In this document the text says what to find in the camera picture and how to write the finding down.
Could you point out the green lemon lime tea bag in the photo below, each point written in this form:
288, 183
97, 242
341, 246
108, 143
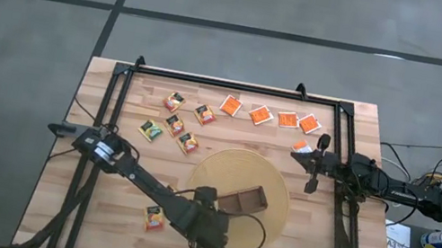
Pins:
150, 131

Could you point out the black aluminium rig frame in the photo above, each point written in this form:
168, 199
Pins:
232, 85

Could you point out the bright orange tea sachet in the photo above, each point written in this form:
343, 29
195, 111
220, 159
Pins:
288, 120
231, 105
261, 115
301, 146
309, 124

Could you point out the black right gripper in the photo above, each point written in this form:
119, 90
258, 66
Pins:
324, 164

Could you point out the brown wooden tea organizer box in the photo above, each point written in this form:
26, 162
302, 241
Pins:
246, 199

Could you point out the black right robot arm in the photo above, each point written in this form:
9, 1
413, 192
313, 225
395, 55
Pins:
410, 191

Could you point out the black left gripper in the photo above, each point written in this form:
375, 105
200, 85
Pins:
207, 198

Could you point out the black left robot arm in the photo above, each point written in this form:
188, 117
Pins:
146, 184

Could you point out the round woven straw placemat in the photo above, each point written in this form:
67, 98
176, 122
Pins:
240, 168

